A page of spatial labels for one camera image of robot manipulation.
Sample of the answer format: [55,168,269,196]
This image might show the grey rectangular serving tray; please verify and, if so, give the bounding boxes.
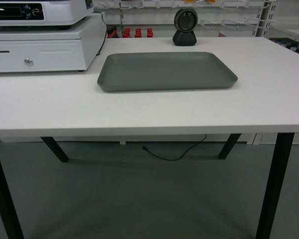
[97,52,238,92]

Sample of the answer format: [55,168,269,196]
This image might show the white checkout table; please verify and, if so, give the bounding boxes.
[0,37,299,239]

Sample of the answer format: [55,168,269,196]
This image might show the black barcode scanner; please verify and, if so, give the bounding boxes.
[172,8,198,46]

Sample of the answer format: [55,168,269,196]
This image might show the white cash drawer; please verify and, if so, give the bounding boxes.
[0,12,107,73]

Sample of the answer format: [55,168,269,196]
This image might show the white cash register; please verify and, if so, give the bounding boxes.
[0,0,94,26]

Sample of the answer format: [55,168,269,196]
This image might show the black floor cable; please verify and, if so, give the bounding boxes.
[143,133,207,161]

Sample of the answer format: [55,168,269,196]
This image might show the black register cable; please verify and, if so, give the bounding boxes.
[96,12,108,57]

